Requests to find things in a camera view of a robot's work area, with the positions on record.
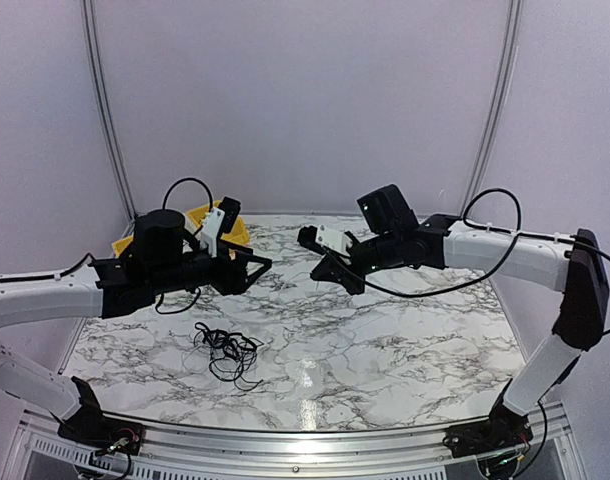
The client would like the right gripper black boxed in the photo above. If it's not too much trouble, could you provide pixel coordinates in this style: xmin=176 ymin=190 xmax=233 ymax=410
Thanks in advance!
xmin=310 ymin=230 xmax=402 ymax=296

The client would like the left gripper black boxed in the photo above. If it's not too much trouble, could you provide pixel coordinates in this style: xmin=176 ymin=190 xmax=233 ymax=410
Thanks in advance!
xmin=148 ymin=237 xmax=271 ymax=295

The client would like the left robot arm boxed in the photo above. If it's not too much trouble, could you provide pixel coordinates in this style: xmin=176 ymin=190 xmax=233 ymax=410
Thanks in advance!
xmin=0 ymin=208 xmax=272 ymax=445

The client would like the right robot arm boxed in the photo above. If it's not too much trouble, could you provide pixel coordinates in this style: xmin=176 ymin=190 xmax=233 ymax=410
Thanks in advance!
xmin=298 ymin=185 xmax=610 ymax=448

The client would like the yellow bin far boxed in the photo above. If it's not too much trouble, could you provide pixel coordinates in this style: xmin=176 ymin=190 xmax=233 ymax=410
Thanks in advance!
xmin=184 ymin=204 xmax=250 ymax=247

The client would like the yellow bin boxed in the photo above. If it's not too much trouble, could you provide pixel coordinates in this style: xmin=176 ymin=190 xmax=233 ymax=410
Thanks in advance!
xmin=112 ymin=235 xmax=133 ymax=258
xmin=184 ymin=204 xmax=250 ymax=247

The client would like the yellow bin near left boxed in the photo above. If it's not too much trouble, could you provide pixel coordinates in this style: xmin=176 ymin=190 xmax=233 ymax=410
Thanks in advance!
xmin=112 ymin=235 xmax=133 ymax=258

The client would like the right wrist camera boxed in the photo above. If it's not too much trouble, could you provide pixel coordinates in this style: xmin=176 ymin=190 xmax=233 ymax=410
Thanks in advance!
xmin=297 ymin=225 xmax=354 ymax=259

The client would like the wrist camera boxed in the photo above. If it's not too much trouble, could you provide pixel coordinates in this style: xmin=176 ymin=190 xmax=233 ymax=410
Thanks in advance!
xmin=297 ymin=225 xmax=354 ymax=259
xmin=200 ymin=196 xmax=241 ymax=258

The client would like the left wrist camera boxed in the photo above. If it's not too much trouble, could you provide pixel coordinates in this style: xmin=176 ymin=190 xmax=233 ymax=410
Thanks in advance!
xmin=200 ymin=196 xmax=241 ymax=258

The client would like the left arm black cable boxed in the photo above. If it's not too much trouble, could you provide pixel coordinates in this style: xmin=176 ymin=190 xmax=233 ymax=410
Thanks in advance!
xmin=154 ymin=177 xmax=216 ymax=316

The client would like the black tangled cable bundle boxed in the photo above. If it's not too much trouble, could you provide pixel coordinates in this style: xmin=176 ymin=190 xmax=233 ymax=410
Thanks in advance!
xmin=192 ymin=322 xmax=266 ymax=394

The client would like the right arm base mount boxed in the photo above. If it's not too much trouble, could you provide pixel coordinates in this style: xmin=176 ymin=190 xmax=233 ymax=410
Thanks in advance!
xmin=442 ymin=412 xmax=533 ymax=458

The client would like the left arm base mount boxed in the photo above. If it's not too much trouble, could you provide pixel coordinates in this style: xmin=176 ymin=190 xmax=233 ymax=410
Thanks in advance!
xmin=54 ymin=408 xmax=144 ymax=456

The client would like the left corner aluminium post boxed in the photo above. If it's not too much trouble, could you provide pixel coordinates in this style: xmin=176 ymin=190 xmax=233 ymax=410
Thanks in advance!
xmin=81 ymin=0 xmax=138 ymax=222

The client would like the corner aluminium post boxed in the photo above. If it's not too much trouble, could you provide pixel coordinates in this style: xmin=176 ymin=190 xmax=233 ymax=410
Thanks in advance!
xmin=81 ymin=0 xmax=138 ymax=222
xmin=460 ymin=0 xmax=524 ymax=213

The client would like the aluminium front rail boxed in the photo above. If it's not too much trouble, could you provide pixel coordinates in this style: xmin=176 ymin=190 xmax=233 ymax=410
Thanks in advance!
xmin=1 ymin=403 xmax=587 ymax=479

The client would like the right corner aluminium post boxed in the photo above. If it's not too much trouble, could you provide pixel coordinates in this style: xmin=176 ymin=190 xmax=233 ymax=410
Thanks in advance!
xmin=460 ymin=0 xmax=524 ymax=213

